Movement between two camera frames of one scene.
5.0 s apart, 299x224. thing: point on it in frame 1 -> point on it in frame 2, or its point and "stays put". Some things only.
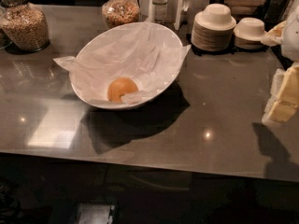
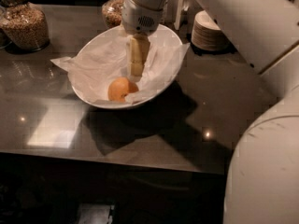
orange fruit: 119,87 stays put
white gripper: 291,37 -> 139,19
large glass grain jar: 24,26 stays put
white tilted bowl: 145,52 stays put
